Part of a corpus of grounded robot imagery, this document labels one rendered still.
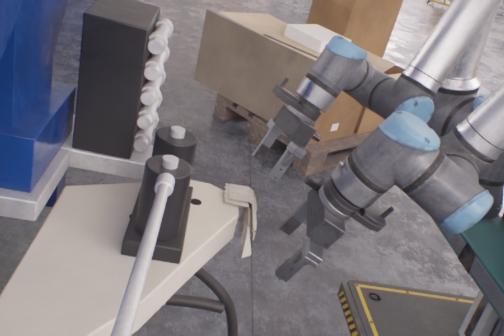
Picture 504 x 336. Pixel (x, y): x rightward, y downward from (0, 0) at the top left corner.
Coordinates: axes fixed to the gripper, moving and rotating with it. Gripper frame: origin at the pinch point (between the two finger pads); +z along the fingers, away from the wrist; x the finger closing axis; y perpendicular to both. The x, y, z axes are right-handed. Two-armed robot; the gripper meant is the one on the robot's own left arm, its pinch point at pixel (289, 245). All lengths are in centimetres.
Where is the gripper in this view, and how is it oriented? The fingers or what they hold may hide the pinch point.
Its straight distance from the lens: 111.7
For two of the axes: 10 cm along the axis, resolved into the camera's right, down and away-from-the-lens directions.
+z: -6.0, 6.4, 4.8
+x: -0.8, 5.5, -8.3
